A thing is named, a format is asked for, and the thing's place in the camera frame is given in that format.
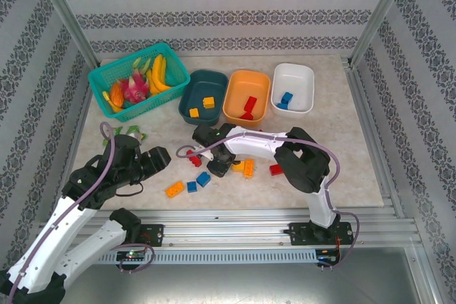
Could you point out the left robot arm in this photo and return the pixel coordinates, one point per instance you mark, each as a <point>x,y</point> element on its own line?
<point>39,243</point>

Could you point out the yellow toy banana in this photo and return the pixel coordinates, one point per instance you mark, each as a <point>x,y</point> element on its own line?
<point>158,69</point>
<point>152,85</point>

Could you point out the yellow lego brick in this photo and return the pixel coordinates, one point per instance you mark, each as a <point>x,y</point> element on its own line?
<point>238,166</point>
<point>194,112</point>
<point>208,102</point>

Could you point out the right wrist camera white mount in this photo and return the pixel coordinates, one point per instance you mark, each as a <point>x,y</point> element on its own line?
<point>206,155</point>

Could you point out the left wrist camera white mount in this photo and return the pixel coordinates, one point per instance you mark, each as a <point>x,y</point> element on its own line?
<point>135,135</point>

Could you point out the small yellow toy fruit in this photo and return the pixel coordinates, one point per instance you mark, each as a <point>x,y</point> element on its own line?
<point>106,95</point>

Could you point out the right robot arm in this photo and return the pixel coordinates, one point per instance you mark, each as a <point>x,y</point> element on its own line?
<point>256,145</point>

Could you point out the dark teal plastic container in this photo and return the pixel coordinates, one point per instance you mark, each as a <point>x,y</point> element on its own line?
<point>199,87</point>

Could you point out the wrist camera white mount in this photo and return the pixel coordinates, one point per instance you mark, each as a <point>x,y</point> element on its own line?
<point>135,135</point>
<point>206,155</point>

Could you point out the orange toy fruit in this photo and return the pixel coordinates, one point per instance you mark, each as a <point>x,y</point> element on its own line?
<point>117,94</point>

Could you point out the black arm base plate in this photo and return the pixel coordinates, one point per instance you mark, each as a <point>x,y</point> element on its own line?
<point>303,234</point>
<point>153,234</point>

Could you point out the long red lego brick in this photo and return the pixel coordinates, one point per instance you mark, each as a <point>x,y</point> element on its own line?
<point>195,161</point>
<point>250,103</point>
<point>274,169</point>

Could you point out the orange plastic container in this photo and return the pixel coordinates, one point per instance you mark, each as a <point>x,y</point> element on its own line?
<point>246,87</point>

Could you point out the aluminium frame post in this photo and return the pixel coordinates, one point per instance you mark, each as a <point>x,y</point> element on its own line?
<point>379,15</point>
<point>67,15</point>

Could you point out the long orange lego brick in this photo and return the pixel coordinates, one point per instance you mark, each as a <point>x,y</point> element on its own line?
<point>174,189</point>
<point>249,168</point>

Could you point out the white plastic container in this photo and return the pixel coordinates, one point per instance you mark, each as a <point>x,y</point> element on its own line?
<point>295,79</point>

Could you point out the aluminium mounting rail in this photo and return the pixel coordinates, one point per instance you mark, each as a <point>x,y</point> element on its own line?
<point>221,233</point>

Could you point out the teal plastic basket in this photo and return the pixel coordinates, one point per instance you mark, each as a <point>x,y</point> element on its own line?
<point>107,79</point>

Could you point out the grey metal panel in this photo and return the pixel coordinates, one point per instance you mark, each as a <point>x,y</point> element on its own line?
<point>228,286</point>

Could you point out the pink toy dragon fruit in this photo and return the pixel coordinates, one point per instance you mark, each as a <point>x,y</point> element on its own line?
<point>135,88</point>

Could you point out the small circuit board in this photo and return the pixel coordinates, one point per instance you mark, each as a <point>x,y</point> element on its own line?
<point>327,258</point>
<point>131,255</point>

